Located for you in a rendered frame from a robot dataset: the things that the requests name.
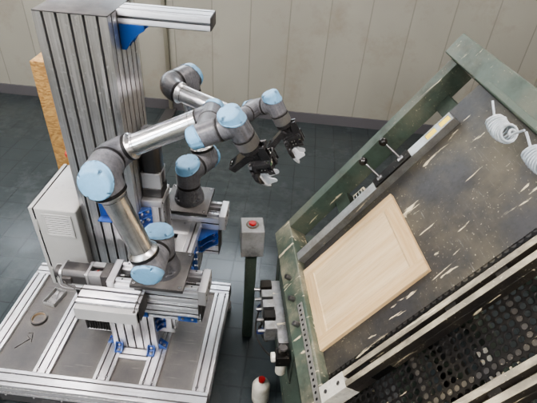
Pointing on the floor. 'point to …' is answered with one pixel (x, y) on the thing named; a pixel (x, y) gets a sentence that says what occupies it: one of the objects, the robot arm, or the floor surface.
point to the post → (248, 295)
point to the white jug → (260, 390)
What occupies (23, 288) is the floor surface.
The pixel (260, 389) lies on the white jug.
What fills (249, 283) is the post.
